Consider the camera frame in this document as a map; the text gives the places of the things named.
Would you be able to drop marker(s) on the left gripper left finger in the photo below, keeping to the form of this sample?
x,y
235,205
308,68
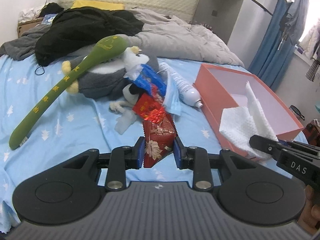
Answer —
x,y
120,160

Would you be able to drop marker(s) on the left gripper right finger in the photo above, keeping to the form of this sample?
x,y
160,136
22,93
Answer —
x,y
196,159

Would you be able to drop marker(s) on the red snack packet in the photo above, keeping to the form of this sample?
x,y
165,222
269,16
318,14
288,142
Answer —
x,y
159,140

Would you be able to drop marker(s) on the panda plush toy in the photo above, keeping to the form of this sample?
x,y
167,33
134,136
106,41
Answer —
x,y
131,94

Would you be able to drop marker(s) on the white tissue cloth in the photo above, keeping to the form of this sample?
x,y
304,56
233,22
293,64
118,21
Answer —
x,y
239,124

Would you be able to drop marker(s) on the red envelope packet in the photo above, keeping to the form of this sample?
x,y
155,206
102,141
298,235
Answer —
x,y
149,109

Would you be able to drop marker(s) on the blue face mask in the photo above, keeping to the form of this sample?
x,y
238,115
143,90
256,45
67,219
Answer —
x,y
171,101

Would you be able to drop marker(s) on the person's right hand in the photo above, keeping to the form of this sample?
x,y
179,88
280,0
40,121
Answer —
x,y
309,218

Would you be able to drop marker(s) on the blue star bedsheet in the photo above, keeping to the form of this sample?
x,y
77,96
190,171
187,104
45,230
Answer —
x,y
159,204

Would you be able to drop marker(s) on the white spray bottle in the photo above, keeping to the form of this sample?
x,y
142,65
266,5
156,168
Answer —
x,y
187,93

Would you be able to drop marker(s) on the orange cardboard shoe box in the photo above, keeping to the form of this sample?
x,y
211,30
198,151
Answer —
x,y
221,88

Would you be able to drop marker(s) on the grey penguin plush toy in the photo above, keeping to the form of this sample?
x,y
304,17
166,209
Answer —
x,y
107,78

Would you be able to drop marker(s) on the blue plastic snack bag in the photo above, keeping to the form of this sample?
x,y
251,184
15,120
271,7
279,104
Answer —
x,y
144,77

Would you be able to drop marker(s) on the blue curtain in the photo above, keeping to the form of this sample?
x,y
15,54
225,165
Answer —
x,y
272,58

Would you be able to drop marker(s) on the green long plush toy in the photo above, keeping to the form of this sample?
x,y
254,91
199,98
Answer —
x,y
104,50

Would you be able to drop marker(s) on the grey quilt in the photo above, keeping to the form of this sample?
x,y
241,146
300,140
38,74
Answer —
x,y
171,37

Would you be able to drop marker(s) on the hanging grey clothes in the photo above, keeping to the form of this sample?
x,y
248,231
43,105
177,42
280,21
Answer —
x,y
293,21

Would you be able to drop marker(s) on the black clothing pile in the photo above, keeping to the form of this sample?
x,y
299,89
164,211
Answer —
x,y
75,28

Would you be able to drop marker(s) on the dark grey blanket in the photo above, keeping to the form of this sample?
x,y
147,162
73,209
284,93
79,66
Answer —
x,y
24,46

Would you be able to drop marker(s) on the yellow pillow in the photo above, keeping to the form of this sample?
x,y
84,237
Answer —
x,y
97,4

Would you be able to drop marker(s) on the cardboard box beside bed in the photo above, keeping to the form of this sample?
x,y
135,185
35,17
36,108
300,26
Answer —
x,y
22,27

